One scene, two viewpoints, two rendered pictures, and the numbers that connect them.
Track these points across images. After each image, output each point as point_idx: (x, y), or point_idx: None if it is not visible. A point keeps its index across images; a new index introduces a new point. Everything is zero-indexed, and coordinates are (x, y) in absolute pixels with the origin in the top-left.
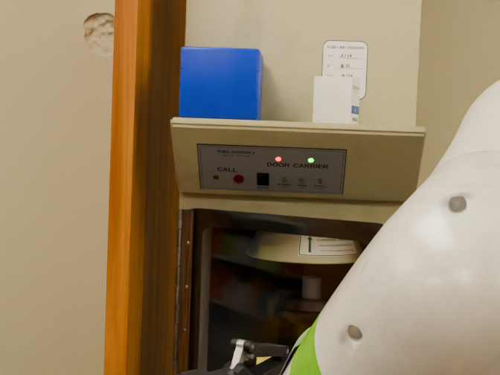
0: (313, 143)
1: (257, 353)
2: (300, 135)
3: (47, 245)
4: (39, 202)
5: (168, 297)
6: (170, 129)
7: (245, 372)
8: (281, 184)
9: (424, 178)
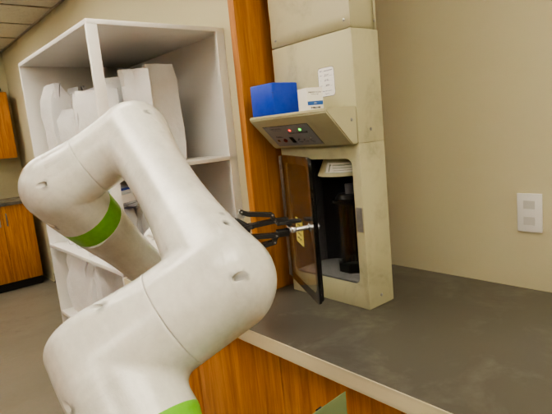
0: (294, 121)
1: (246, 214)
2: (287, 118)
3: None
4: None
5: None
6: None
7: (239, 222)
8: (301, 141)
9: (466, 124)
